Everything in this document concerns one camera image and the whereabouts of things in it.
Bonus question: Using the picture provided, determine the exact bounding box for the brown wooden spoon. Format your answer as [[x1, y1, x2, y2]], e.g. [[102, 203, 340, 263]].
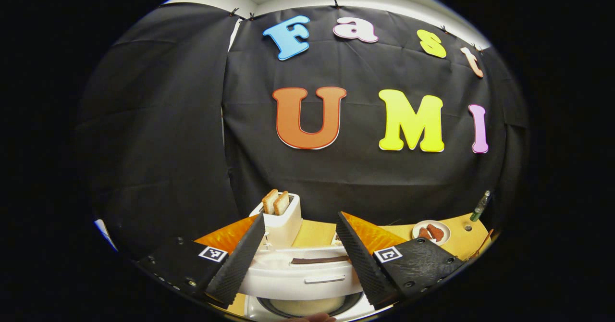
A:
[[473, 229, 495, 261]]

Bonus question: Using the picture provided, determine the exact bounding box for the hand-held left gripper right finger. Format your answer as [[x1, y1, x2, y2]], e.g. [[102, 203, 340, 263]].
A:
[[335, 211, 466, 310]]

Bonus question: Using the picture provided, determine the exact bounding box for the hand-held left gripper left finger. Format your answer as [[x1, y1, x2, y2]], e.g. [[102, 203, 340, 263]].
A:
[[137, 213, 266, 308]]

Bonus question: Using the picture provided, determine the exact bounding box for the toast slice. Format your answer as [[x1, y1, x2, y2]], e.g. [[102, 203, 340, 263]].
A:
[[273, 191, 291, 216], [262, 189, 280, 215]]

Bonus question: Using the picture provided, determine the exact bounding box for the white rice cooker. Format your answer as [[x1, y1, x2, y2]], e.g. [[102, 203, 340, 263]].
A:
[[238, 244, 391, 322]]

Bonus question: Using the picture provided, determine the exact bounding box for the white toaster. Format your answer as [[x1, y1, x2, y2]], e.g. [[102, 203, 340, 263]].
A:
[[249, 193, 303, 251]]

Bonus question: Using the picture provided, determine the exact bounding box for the white round plate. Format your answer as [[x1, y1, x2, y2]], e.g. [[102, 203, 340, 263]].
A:
[[412, 220, 452, 245]]

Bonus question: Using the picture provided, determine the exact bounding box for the clear plastic water bottle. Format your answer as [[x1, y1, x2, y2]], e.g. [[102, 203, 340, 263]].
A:
[[470, 190, 492, 223]]

